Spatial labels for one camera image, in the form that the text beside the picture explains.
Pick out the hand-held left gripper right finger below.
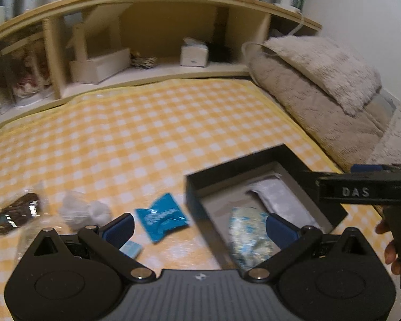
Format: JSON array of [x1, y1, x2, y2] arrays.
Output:
[[245, 213, 373, 283]]

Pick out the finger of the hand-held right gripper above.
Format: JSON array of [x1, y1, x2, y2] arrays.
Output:
[[350, 163, 394, 174]]

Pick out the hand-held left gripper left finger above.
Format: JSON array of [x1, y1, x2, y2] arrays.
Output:
[[32, 213, 156, 282]]

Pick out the small light blue packet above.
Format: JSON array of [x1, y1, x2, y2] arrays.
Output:
[[119, 240, 144, 259]]

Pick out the white plastic bag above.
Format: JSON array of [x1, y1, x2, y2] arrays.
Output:
[[58, 190, 113, 231]]

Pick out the black cardboard box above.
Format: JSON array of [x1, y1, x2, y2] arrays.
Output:
[[186, 143, 350, 272]]

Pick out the brown cords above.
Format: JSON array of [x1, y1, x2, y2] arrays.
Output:
[[0, 180, 51, 245]]

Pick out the person's right hand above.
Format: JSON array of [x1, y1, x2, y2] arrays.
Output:
[[375, 219, 401, 276]]

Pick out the blue yellow patterned packet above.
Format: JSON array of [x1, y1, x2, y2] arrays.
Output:
[[228, 205, 282, 272]]

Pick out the white packet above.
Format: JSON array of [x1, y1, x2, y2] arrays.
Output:
[[245, 177, 322, 228]]

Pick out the beige quilted blanket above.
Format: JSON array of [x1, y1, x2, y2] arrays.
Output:
[[248, 50, 395, 173]]

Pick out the yellow checked blanket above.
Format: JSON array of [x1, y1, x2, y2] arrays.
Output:
[[0, 78, 388, 321]]

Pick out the beige fluffy throw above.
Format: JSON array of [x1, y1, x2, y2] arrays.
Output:
[[261, 34, 401, 169]]

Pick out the white wooden box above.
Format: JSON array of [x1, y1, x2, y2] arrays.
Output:
[[68, 7, 132, 85]]

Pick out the striped fabric item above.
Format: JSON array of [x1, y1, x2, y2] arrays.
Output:
[[130, 51, 158, 70]]

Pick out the clear display case with dolls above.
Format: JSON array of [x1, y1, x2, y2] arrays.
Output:
[[0, 33, 55, 118]]

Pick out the white tissue box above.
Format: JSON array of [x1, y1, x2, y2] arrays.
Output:
[[180, 37, 210, 67]]

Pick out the wooden headboard shelf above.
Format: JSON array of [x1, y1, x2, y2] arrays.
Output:
[[0, 0, 323, 135]]

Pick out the white cable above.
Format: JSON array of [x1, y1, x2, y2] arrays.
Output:
[[241, 15, 305, 61]]

